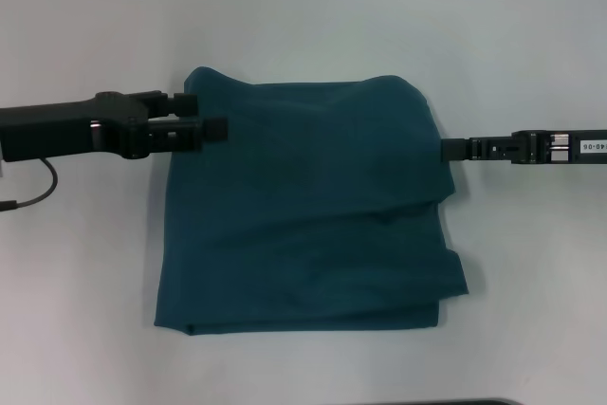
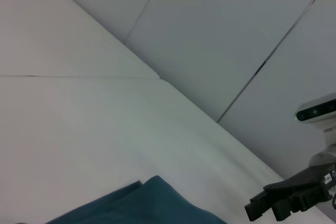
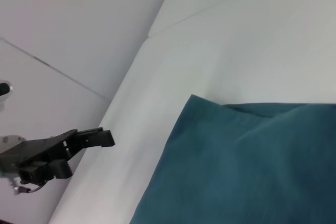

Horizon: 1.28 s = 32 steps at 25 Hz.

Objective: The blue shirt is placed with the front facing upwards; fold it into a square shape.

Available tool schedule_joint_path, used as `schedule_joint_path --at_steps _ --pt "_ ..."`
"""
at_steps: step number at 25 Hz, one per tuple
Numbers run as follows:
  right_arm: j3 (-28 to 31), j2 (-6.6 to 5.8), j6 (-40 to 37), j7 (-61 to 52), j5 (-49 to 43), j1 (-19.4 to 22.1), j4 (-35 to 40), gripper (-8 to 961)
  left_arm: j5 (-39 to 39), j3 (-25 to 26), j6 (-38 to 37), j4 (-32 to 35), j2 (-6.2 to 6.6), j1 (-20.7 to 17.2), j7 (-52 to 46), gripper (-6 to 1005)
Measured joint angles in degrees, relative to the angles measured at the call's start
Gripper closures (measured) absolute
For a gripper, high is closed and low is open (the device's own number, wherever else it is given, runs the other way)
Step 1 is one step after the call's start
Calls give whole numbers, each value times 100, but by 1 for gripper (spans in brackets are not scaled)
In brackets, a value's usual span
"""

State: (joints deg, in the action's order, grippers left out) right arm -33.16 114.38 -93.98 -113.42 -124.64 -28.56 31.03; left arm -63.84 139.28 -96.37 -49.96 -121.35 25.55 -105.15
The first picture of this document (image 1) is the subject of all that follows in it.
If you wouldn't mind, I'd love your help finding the teal t-shirt with cream print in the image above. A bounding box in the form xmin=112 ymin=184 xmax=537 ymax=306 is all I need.
xmin=153 ymin=64 xmax=471 ymax=337

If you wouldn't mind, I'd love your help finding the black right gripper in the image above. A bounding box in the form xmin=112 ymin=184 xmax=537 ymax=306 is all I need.
xmin=439 ymin=128 xmax=607 ymax=168

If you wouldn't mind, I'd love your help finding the grey left gripper cable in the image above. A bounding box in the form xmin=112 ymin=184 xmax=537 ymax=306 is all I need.
xmin=0 ymin=157 xmax=60 ymax=212

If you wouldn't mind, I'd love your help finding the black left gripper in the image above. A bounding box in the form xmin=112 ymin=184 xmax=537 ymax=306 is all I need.
xmin=0 ymin=90 xmax=230 ymax=163

